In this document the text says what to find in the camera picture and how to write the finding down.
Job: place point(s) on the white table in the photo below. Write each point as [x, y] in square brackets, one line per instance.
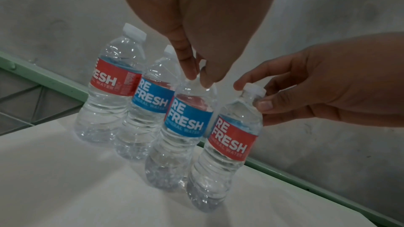
[63, 183]

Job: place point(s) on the person's right hand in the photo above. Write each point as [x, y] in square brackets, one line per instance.
[331, 84]

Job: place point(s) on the person's left hand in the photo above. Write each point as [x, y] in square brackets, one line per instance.
[205, 21]

